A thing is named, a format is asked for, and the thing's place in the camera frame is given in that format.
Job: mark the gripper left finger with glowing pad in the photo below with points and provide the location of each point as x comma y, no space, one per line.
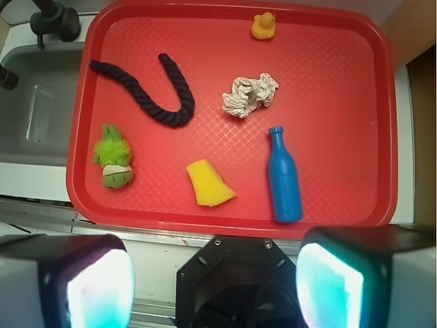
66,281

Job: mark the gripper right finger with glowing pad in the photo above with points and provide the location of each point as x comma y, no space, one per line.
381,276

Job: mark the green plush animal toy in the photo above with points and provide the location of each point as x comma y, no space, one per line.
113,154

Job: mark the blue plastic bottle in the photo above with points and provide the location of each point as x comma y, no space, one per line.
283,180

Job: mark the grey sink basin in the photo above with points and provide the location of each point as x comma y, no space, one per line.
36,116

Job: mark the yellow sponge piece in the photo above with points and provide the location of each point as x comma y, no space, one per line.
210,189

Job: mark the red plastic tray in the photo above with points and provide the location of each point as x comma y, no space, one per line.
158,69

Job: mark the crumpled white paper ball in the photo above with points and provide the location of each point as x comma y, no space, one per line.
248,95

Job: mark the black faucet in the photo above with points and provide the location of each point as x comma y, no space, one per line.
53,18

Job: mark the yellow rubber duck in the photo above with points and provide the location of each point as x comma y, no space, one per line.
263,26

